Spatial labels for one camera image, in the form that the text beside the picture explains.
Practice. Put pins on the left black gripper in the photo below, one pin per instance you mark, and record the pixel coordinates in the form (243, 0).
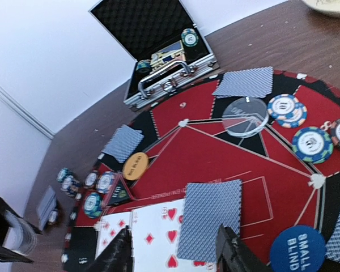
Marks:
(0, 226)

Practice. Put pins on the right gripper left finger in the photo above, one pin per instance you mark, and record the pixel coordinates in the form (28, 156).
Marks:
(117, 256)

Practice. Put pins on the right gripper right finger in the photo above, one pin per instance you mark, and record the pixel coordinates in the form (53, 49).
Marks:
(232, 254)

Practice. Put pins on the eight of diamonds card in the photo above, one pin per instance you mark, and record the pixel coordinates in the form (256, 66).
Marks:
(109, 227)

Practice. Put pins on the eight of hearts card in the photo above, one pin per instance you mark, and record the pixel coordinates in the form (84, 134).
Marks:
(155, 231)

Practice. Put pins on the face down community card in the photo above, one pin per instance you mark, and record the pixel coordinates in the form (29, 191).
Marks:
(207, 206)

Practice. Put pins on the teal chip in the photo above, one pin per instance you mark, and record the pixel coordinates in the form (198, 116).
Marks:
(92, 205)

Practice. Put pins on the light blue 10 chip stack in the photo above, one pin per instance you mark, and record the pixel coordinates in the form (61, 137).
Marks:
(70, 186)

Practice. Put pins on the dark blue green chip stack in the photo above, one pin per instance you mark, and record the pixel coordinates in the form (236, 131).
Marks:
(63, 173)

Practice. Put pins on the blue checkered card deck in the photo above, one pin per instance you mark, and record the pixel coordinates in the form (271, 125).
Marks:
(25, 238)

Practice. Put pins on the red black chip stack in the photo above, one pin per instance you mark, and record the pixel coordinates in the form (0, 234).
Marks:
(53, 217)

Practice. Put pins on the blue small blind button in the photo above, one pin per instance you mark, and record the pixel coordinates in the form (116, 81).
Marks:
(299, 248)

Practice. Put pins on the chip on seat five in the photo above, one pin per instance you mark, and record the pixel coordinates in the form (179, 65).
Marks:
(105, 182)

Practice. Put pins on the yellow big blind button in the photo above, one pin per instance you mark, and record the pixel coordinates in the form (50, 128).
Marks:
(135, 166)

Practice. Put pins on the round red black poker mat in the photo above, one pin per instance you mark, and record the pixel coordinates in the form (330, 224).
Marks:
(186, 143)

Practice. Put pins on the clear dealer button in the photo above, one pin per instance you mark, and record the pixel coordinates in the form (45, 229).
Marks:
(245, 117)

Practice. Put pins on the aluminium poker case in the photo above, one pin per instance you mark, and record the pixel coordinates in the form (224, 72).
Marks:
(166, 44)

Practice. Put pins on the card decks in case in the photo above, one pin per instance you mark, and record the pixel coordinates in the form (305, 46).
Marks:
(168, 54)

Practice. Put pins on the chips in case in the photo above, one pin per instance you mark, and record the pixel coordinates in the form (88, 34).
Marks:
(189, 37)

